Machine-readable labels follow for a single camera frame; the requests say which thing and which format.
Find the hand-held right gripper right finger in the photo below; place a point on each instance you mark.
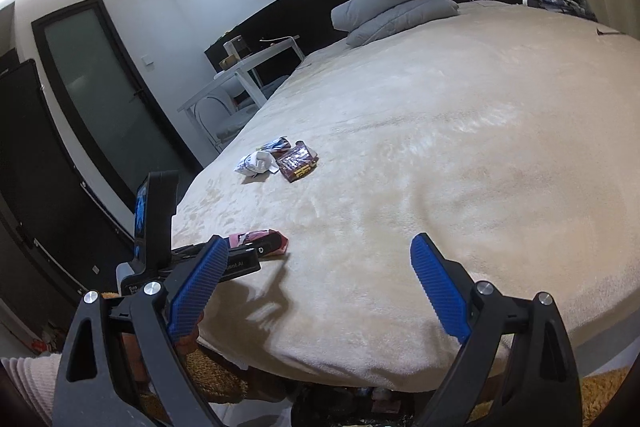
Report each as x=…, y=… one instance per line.
x=440, y=287

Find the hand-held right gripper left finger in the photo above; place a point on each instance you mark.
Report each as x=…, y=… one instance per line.
x=197, y=292

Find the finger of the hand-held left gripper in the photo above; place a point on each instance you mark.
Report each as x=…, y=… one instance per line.
x=245, y=252
x=187, y=250

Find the pink red paper cup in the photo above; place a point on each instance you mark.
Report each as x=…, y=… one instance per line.
x=265, y=238

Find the black trash bin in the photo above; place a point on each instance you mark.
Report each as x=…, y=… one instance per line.
x=340, y=407

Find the shaggy yellow rug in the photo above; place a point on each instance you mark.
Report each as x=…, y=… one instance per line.
x=220, y=377

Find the white blue plastic bag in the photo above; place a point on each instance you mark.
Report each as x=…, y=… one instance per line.
x=252, y=163

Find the dark brown snack wrapper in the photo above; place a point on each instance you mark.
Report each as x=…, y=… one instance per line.
x=297, y=163

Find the blue snack wrapper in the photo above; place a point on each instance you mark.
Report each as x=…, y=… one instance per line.
x=277, y=143

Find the black wardrobe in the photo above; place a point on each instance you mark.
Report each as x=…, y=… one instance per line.
x=40, y=182

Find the metal chair grey cushion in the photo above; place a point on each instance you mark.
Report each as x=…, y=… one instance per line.
x=230, y=122

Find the bed with beige blanket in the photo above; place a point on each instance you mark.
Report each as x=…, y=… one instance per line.
x=425, y=157

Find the small brown box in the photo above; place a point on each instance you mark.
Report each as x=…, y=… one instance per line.
x=226, y=62

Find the white box appliance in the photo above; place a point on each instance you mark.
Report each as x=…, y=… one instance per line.
x=234, y=47

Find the white table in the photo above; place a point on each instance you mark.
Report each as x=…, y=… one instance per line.
x=260, y=57

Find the black headboard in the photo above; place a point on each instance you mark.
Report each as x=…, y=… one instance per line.
x=300, y=7

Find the grey pillow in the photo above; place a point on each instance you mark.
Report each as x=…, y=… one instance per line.
x=405, y=19

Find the plaid clothes pile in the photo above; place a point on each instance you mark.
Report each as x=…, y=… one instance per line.
x=560, y=2

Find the glass door black frame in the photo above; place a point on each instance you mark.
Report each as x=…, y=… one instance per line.
x=110, y=82

